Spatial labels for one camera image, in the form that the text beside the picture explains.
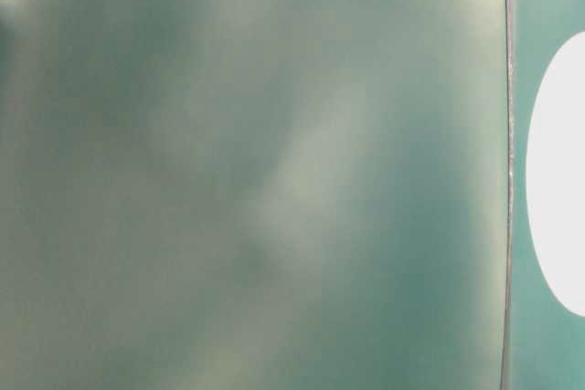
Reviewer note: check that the large white bowl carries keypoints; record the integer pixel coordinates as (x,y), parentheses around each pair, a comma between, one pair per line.
(555,175)

